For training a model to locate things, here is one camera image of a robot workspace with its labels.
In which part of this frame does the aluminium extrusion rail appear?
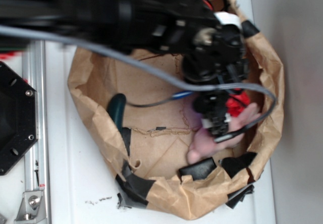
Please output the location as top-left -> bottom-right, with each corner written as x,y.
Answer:
14,40 -> 52,224

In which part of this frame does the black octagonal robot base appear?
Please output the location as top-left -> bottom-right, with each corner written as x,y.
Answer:
1,62 -> 37,176

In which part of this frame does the white plastic lid board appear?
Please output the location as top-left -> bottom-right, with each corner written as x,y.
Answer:
44,0 -> 276,223

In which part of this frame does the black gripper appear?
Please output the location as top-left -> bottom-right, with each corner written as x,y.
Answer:
182,12 -> 249,136

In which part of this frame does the grey cable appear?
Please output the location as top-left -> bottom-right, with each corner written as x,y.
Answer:
0,25 -> 277,144

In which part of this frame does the brown paper bag tray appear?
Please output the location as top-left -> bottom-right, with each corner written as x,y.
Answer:
68,0 -> 285,220

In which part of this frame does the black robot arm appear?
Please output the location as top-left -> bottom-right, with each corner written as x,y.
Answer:
1,0 -> 248,142

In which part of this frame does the pink plush bunny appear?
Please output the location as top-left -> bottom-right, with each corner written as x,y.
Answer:
186,102 -> 262,164

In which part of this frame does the metal corner bracket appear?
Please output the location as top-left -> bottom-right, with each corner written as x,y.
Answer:
14,190 -> 47,223

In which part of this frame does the red paper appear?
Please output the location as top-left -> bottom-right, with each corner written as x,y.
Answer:
226,91 -> 250,117

